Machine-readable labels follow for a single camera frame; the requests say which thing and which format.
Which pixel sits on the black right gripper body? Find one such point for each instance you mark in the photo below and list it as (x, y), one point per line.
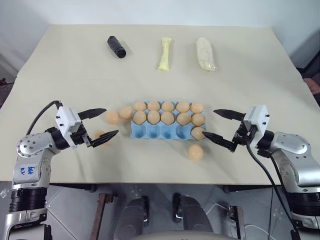
(243, 136)

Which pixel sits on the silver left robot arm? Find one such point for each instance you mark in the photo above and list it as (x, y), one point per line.
(30, 147)

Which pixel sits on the black cylinder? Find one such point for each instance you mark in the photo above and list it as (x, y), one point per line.
(116, 47)

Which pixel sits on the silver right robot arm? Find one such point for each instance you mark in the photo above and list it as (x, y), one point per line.
(292, 150)

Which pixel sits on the blue egg tray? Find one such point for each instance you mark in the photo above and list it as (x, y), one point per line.
(155, 132)

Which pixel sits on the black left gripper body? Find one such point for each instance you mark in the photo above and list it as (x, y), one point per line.
(78, 138)

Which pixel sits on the brown egg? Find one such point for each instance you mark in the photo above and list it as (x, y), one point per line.
(198, 133)
(153, 117)
(111, 116)
(139, 105)
(167, 118)
(100, 134)
(153, 105)
(195, 152)
(125, 112)
(183, 119)
(167, 106)
(198, 120)
(139, 117)
(196, 108)
(182, 107)

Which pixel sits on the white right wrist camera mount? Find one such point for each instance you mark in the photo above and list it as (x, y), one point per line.
(257, 120)

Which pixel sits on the pale yellow bone-shaped packet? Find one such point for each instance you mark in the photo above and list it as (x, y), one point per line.
(165, 53)

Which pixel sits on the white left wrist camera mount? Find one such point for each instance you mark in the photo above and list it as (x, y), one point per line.
(66, 122)

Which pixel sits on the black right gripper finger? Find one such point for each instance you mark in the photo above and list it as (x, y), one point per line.
(230, 114)
(220, 140)

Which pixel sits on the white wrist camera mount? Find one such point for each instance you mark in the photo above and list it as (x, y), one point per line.
(66, 122)
(257, 120)

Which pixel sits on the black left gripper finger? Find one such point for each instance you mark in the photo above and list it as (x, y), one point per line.
(93, 112)
(103, 138)

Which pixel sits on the dark rounded shape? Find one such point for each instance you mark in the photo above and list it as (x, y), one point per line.
(133, 217)
(192, 215)

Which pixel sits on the dark red patterned cloth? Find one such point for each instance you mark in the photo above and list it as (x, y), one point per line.
(4, 92)
(312, 86)

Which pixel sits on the black table frame bracket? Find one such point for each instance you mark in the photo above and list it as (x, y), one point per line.
(230, 188)
(88, 188)

